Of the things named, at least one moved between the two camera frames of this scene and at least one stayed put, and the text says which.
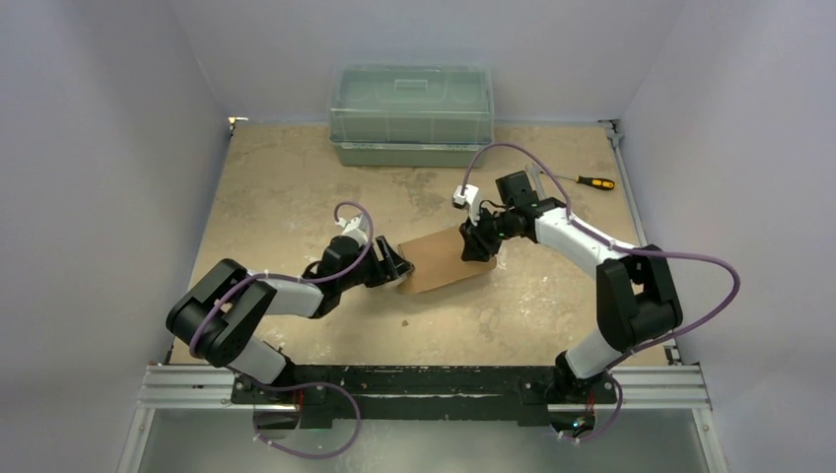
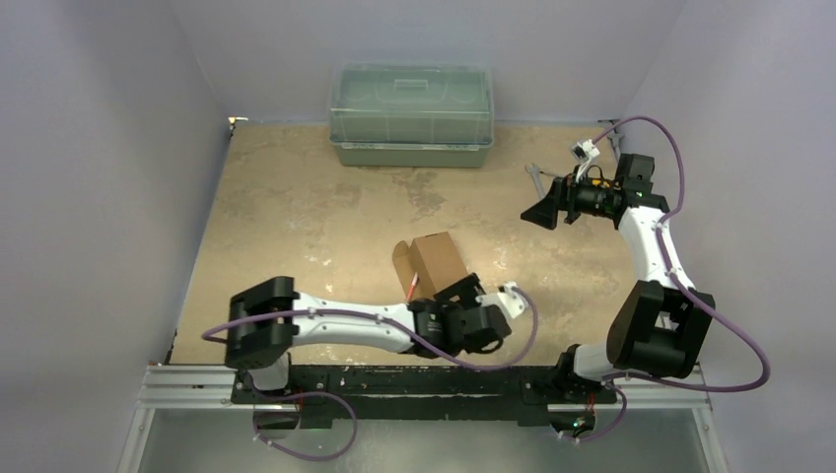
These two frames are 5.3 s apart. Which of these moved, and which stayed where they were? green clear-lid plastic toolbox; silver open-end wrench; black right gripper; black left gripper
Moved: black right gripper; black left gripper
Stayed: green clear-lid plastic toolbox; silver open-end wrench
